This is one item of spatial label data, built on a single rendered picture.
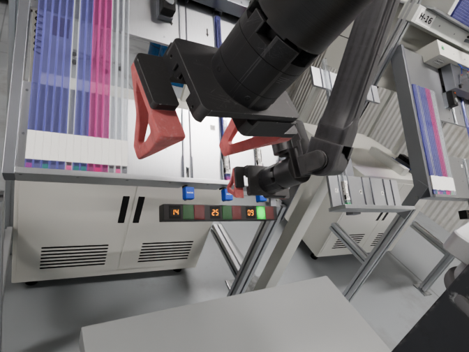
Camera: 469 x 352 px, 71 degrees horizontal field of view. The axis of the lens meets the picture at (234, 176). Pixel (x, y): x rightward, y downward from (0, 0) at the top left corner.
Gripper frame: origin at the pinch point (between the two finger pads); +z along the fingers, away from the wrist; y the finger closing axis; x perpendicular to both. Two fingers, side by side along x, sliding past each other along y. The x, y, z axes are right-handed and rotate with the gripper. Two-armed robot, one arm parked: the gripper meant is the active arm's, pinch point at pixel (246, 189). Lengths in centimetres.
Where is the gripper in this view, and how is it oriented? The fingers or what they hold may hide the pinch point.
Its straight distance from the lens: 79.6
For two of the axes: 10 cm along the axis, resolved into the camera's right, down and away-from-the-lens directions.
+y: -8.7, -0.6, -4.9
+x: 0.7, 9.7, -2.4
